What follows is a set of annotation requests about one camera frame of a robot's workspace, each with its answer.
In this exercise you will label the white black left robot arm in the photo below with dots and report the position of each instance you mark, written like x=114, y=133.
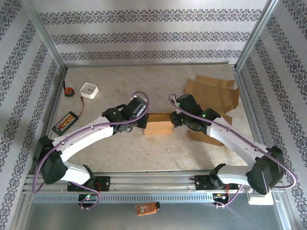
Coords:
x=84, y=136

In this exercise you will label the orange electronic board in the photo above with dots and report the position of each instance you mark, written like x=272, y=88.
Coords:
x=146, y=209

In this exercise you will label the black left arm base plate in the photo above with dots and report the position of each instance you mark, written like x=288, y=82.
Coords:
x=105, y=183

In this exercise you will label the aluminium mounting rail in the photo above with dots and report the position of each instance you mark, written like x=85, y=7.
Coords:
x=156, y=182

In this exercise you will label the white square clock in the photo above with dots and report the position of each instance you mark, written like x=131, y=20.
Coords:
x=88, y=91

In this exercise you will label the aluminium frame post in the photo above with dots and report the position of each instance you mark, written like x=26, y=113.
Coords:
x=45, y=36
x=256, y=31

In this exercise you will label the orange black tape measure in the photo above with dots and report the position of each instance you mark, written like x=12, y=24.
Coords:
x=69, y=91

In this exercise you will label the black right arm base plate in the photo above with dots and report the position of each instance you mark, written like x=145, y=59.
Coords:
x=200, y=184

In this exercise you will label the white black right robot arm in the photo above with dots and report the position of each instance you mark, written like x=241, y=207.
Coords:
x=235, y=141

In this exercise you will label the grey metal sheet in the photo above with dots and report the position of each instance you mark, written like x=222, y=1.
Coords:
x=96, y=218

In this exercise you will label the brown cardboard box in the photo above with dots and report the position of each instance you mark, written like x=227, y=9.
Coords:
x=213, y=93
x=159, y=127

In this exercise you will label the black orange charger device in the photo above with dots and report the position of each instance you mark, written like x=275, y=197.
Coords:
x=65, y=122

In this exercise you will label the white plastic bracket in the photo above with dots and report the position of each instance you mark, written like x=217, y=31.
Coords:
x=261, y=201

